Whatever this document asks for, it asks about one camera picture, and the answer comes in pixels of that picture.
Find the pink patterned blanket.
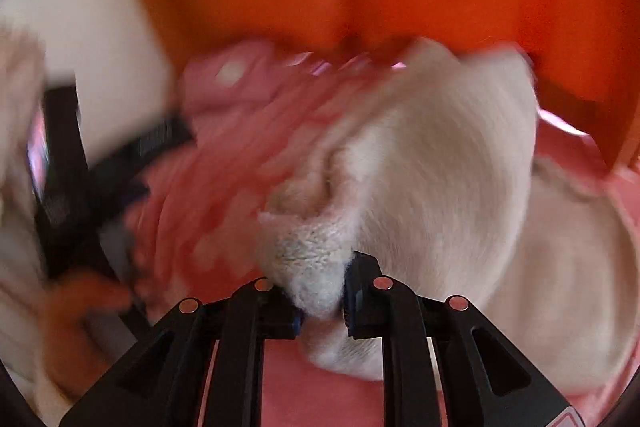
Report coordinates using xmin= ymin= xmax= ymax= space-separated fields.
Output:
xmin=120 ymin=104 xmax=640 ymax=427

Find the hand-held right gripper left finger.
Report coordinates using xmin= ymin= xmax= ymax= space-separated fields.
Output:
xmin=59 ymin=278 xmax=305 ymax=427

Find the pink pillow with white dots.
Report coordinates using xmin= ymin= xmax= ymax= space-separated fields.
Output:
xmin=177 ymin=39 xmax=416 ymax=132

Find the cream sweater with black hearts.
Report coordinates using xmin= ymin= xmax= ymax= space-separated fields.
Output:
xmin=0 ymin=27 xmax=631 ymax=410

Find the person's left hand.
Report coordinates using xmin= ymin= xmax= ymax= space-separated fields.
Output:
xmin=42 ymin=279 xmax=133 ymax=388

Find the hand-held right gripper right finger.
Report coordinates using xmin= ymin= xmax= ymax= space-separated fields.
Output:
xmin=341 ymin=251 xmax=585 ymax=427

